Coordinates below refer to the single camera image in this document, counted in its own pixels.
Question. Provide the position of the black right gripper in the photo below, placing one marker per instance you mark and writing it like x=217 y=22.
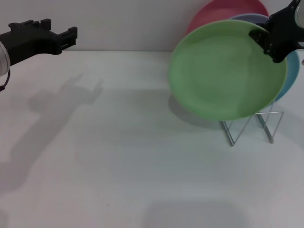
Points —
x=283 y=31

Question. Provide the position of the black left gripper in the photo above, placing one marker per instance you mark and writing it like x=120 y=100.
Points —
x=31 y=42

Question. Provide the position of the green plastic plate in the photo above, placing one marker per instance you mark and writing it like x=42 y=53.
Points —
x=218 y=76

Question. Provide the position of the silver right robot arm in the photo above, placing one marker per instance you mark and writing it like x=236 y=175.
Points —
x=300 y=12

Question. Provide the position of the purple plastic plate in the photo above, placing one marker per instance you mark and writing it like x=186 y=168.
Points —
x=249 y=17

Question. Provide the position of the light blue plastic plate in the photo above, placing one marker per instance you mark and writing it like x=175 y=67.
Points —
x=291 y=73

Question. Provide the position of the red plastic plate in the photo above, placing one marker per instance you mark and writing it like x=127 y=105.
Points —
x=213 y=12

